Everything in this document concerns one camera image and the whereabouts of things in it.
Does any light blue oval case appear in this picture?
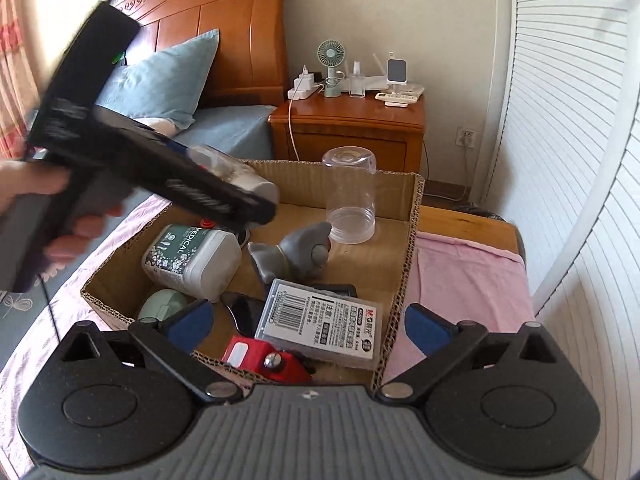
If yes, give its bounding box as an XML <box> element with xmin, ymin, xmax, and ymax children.
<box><xmin>137</xmin><ymin>289</ymin><xmax>188</xmax><ymax>321</ymax></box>

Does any white green medical bottle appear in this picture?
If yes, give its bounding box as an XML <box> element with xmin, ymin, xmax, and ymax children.
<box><xmin>141</xmin><ymin>224</ymin><xmax>242</xmax><ymax>302</ymax></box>

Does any black oval glossy object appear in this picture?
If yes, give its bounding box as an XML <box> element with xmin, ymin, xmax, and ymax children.
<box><xmin>220</xmin><ymin>292</ymin><xmax>265</xmax><ymax>338</ymax></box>

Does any red toy train block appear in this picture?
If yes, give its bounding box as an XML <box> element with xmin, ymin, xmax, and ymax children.
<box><xmin>222</xmin><ymin>335</ymin><xmax>312</xmax><ymax>385</ymax></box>

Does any clear plastic labelled case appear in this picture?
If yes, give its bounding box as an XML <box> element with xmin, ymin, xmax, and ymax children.
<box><xmin>254</xmin><ymin>278</ymin><xmax>382</xmax><ymax>370</ymax></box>

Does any yellow capsule bottle silver cap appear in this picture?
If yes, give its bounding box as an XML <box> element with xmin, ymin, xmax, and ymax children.
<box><xmin>186</xmin><ymin>145</ymin><xmax>280</xmax><ymax>205</ymax></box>

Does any grey cat figurine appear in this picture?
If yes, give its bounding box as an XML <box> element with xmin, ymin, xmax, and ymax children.
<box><xmin>247</xmin><ymin>221</ymin><xmax>332</xmax><ymax>286</ymax></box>

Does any clear plastic jar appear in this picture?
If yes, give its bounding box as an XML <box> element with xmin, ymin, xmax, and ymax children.
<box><xmin>322</xmin><ymin>146</ymin><xmax>376</xmax><ymax>245</ymax></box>

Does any black remote device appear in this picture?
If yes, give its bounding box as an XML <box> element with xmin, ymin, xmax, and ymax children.
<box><xmin>311</xmin><ymin>283</ymin><xmax>358</xmax><ymax>298</ymax></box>

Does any person's left hand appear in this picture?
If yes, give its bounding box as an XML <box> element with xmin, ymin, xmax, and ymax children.
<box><xmin>0</xmin><ymin>159</ymin><xmax>126</xmax><ymax>273</ymax></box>

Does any pink cloth cover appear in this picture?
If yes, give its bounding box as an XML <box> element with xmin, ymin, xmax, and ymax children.
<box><xmin>1</xmin><ymin>198</ymin><xmax>534</xmax><ymax>479</ymax></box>

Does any blue pillow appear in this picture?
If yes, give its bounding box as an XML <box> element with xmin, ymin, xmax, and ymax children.
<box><xmin>96</xmin><ymin>28</ymin><xmax>220</xmax><ymax>131</ymax></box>

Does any blue grey bed sheet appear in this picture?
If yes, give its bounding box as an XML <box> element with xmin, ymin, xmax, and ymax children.
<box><xmin>0</xmin><ymin>105</ymin><xmax>274</xmax><ymax>363</ymax></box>

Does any brown cardboard box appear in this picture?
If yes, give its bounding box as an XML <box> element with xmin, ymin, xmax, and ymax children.
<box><xmin>80</xmin><ymin>160</ymin><xmax>424</xmax><ymax>389</ymax></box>

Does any wooden nightstand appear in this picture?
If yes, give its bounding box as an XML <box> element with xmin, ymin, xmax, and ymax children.
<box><xmin>269</xmin><ymin>93</ymin><xmax>426</xmax><ymax>174</ymax></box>

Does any wooden bed headboard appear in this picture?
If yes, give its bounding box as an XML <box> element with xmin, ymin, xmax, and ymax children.
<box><xmin>106</xmin><ymin>0</ymin><xmax>294</xmax><ymax>109</ymax></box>

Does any white power strip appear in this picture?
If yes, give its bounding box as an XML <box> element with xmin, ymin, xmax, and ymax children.
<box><xmin>288</xmin><ymin>65</ymin><xmax>322</xmax><ymax>101</ymax></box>

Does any green mini desk fan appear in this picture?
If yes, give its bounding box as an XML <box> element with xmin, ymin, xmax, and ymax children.
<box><xmin>317</xmin><ymin>39</ymin><xmax>346</xmax><ymax>99</ymax></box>

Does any white remote control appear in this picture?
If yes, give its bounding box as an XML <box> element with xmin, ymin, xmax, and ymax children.
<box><xmin>375</xmin><ymin>87</ymin><xmax>424</xmax><ymax>108</ymax></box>

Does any clear small spray bottle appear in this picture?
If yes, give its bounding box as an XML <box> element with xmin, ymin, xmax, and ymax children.
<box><xmin>349</xmin><ymin>61</ymin><xmax>366</xmax><ymax>99</ymax></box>

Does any white router box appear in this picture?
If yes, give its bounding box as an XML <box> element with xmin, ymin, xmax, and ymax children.
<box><xmin>338</xmin><ymin>53</ymin><xmax>388</xmax><ymax>93</ymax></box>

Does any white smart display clock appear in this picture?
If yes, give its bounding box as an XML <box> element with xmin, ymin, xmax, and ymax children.
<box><xmin>386</xmin><ymin>52</ymin><xmax>408</xmax><ymax>93</ymax></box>

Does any white charging cable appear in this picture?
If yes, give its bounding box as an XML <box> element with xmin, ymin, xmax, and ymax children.
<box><xmin>286</xmin><ymin>84</ymin><xmax>306</xmax><ymax>162</ymax></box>

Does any wall power outlet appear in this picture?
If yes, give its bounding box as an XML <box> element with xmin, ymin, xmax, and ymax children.
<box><xmin>456</xmin><ymin>128</ymin><xmax>476</xmax><ymax>150</ymax></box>

